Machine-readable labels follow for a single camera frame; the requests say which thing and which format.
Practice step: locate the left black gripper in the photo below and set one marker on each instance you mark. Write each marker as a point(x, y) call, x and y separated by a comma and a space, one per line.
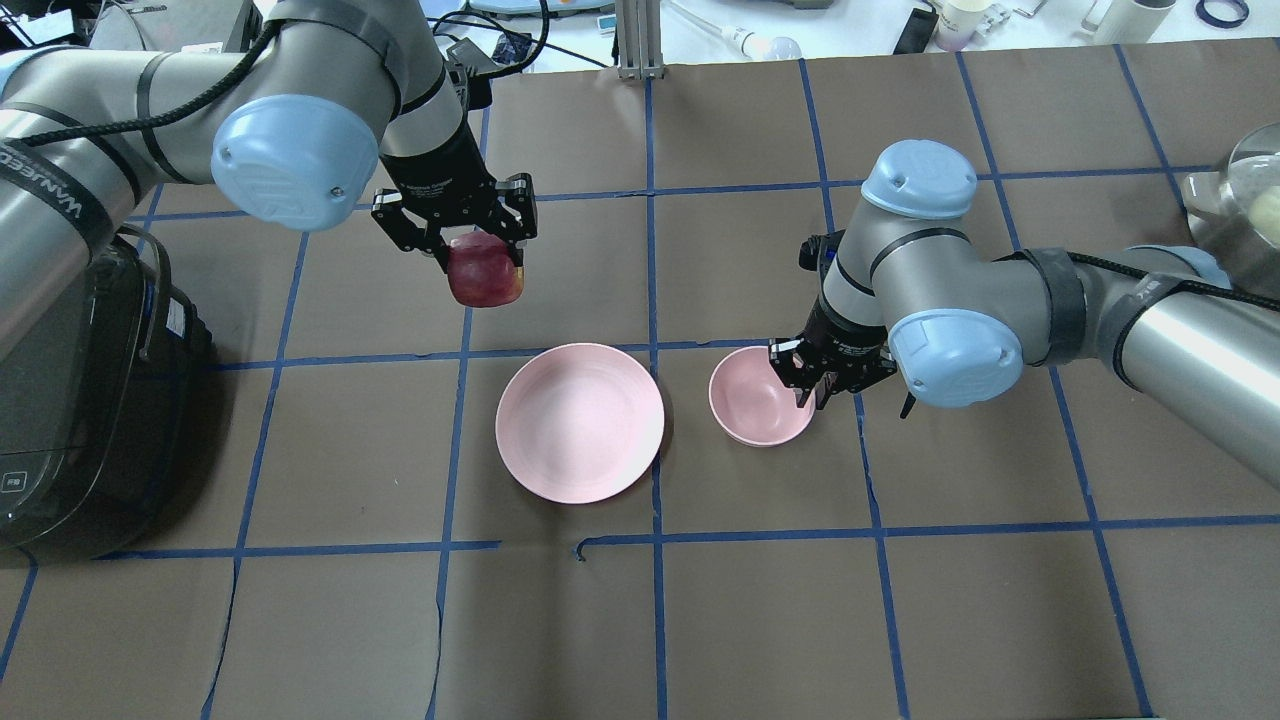
point(442, 170)

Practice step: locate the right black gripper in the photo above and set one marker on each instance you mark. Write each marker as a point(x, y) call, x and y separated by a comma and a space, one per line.
point(843, 335)

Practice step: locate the pink bowl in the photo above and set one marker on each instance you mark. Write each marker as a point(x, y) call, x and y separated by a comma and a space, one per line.
point(751, 404)

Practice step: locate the red apple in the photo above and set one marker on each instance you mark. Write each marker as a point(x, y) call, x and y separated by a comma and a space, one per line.
point(480, 271)

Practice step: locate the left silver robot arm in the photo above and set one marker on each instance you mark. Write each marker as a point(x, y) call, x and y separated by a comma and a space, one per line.
point(290, 132)

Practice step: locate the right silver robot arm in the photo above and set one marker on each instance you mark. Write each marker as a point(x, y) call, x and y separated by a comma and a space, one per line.
point(903, 293)

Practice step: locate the pink plate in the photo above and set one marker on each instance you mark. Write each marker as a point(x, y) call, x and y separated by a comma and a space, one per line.
point(579, 423)

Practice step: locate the white paper cup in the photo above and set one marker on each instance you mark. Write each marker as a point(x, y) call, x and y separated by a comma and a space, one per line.
point(957, 22)

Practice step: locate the black rice cooker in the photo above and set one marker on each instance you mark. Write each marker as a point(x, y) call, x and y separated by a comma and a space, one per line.
point(94, 398)

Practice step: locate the steel pot with lid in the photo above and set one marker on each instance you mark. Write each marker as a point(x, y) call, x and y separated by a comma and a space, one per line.
point(1233, 212)

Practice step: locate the aluminium frame post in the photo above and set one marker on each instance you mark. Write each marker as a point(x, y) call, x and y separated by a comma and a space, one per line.
point(638, 40)

